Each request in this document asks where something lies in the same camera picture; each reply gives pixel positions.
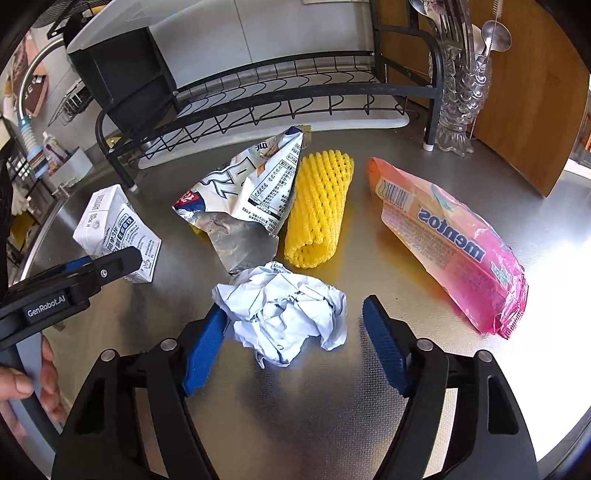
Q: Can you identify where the white spatula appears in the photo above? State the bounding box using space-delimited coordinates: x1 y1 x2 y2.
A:
466 23 485 58

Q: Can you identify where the white milk carton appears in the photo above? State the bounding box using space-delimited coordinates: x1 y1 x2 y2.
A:
73 184 162 284

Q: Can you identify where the steel mesh colander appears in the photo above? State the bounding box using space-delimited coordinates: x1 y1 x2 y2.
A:
41 0 109 17

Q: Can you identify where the bamboo cutting board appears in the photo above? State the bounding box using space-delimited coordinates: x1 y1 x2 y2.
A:
374 0 591 198

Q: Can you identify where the pink candy bag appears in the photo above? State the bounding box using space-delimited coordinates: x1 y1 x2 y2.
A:
366 157 528 340

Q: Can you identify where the person's left hand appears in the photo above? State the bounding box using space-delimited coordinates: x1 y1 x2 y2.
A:
0 335 70 446

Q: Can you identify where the fish-shaped glass utensil holder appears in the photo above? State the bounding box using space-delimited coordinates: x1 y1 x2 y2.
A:
434 37 490 153

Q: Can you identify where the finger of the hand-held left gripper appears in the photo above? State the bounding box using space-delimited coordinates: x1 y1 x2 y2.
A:
85 246 143 291
46 257 95 280

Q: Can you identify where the black wire dish rack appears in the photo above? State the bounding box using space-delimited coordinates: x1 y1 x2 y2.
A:
67 0 455 190

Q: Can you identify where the white paper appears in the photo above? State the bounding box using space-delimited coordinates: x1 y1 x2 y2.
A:
212 261 348 367

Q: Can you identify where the wire wall basket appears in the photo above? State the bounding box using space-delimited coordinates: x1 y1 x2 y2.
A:
48 80 95 125

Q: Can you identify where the thin bottle brush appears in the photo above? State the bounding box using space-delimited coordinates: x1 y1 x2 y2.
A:
487 0 505 49

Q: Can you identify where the white narrow drip tray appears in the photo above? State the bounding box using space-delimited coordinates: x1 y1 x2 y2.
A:
65 0 305 51

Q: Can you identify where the steel faucet with blue hose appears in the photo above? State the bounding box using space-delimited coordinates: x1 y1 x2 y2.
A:
16 34 65 178

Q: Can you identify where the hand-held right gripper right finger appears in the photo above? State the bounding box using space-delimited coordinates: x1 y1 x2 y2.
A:
362 294 541 480

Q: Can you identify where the white sink caddy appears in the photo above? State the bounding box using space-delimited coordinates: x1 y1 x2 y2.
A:
46 147 93 178

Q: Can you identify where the white wide drip tray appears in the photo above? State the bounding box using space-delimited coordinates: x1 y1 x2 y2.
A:
136 113 411 169

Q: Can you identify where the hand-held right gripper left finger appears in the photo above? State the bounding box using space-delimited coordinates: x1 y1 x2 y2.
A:
51 305 232 480

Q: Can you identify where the silver snack bag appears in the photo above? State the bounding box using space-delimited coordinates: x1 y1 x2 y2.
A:
172 126 312 277

